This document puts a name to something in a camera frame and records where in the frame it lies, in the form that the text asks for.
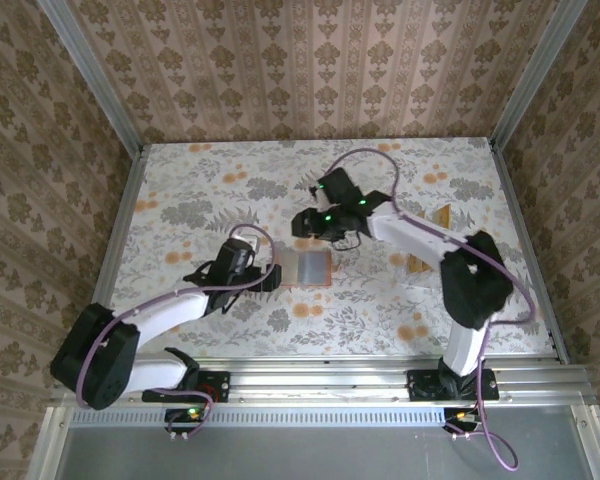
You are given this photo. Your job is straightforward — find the wooden card stand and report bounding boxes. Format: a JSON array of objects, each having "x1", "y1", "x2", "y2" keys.
[{"x1": 407, "y1": 202, "x2": 454, "y2": 276}]

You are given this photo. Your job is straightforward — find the left control board green light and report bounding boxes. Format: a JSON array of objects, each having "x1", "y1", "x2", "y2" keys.
[{"x1": 164, "y1": 407, "x2": 211, "y2": 434}]

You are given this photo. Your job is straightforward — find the grey metal panel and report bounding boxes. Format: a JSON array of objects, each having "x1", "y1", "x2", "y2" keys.
[{"x1": 27, "y1": 405, "x2": 600, "y2": 480}]

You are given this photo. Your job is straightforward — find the aluminium mounting rail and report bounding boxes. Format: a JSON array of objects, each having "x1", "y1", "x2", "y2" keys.
[{"x1": 49, "y1": 357, "x2": 596, "y2": 407}]

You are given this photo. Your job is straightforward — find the aluminium table side rail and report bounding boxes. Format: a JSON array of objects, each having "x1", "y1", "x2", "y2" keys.
[
  {"x1": 74, "y1": 144, "x2": 149, "y2": 362},
  {"x1": 487, "y1": 137, "x2": 571, "y2": 364}
]

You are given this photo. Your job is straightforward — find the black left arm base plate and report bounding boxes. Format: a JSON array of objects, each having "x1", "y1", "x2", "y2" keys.
[{"x1": 142, "y1": 370, "x2": 231, "y2": 404}]

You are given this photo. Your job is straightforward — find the grey slotted cable duct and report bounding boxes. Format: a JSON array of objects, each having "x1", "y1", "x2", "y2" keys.
[{"x1": 69, "y1": 405, "x2": 449, "y2": 429}]

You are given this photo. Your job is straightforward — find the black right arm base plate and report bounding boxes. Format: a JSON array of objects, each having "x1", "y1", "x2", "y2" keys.
[{"x1": 407, "y1": 368, "x2": 500, "y2": 403}]

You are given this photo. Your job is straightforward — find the aluminium frame post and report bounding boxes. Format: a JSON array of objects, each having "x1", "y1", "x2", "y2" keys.
[
  {"x1": 489, "y1": 0, "x2": 589, "y2": 146},
  {"x1": 34, "y1": 0, "x2": 146, "y2": 151}
]

